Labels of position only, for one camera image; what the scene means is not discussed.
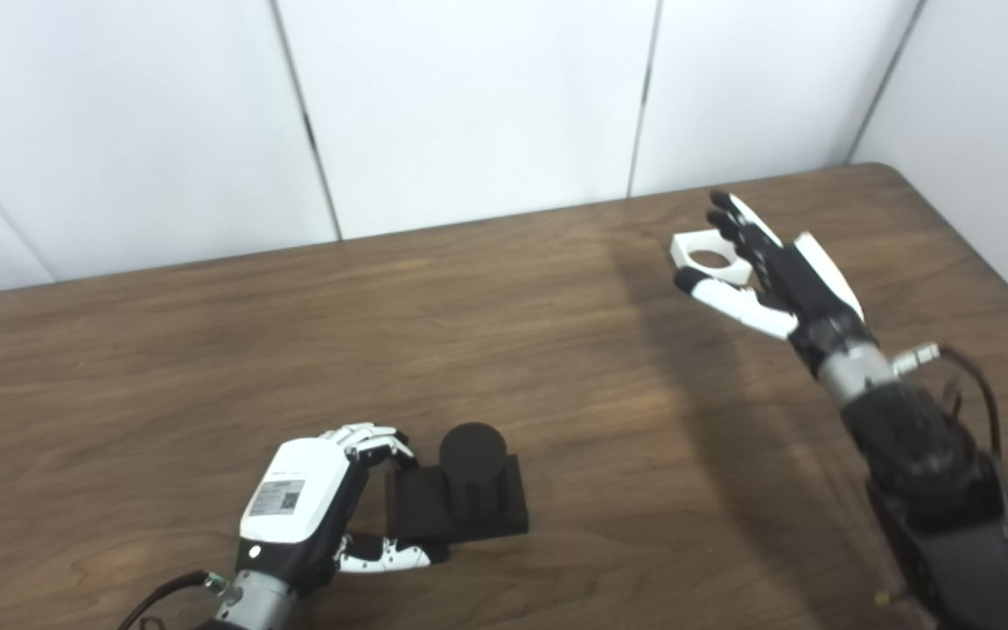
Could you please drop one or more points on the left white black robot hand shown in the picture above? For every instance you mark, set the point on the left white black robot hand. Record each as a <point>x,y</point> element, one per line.
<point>294,490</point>

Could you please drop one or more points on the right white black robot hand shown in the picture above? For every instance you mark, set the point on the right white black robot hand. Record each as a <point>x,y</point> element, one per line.
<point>806,284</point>

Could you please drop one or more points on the white square piece with hole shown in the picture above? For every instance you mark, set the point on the white square piece with hole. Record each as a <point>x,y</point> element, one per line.
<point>686,249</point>

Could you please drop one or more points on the black peg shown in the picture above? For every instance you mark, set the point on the black peg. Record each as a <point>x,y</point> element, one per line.
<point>472,464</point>

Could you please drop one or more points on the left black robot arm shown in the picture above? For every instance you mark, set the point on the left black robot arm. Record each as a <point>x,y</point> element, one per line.
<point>259,604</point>

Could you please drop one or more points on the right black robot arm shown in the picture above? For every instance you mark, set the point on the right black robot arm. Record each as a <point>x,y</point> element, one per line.
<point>941,490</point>

